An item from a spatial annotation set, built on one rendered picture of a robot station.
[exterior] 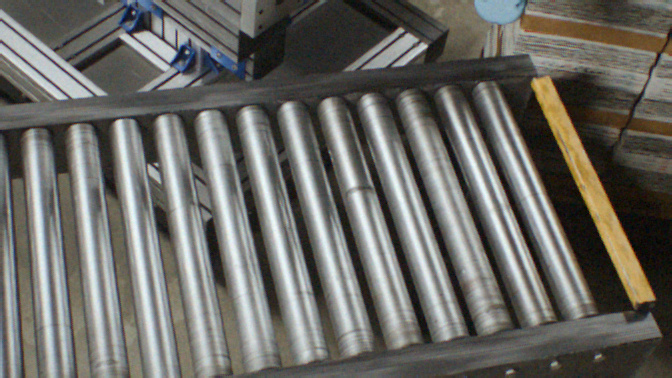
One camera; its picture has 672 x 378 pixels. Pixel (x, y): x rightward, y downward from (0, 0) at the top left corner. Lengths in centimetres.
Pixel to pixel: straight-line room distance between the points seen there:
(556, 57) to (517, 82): 43
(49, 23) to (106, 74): 22
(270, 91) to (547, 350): 58
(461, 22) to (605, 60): 90
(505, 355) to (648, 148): 106
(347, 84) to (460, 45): 130
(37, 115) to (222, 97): 28
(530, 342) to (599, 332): 10
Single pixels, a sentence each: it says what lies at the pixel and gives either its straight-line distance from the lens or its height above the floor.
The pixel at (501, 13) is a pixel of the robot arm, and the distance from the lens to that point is 153.
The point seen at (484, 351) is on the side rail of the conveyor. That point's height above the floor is 80.
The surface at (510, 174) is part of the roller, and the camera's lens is 160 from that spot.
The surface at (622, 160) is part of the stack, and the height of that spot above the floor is 27.
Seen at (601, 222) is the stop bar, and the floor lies 82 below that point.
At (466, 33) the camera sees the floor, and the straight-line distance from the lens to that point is 296.
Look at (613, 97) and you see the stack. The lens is 225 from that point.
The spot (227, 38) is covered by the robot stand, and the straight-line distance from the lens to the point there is 192.
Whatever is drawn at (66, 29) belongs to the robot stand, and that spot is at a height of 21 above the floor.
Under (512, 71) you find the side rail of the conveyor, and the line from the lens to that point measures 173.
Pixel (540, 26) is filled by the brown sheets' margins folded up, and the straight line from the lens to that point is 210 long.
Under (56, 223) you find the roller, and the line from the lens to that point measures 148.
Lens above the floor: 199
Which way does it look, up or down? 52 degrees down
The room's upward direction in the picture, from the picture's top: 10 degrees clockwise
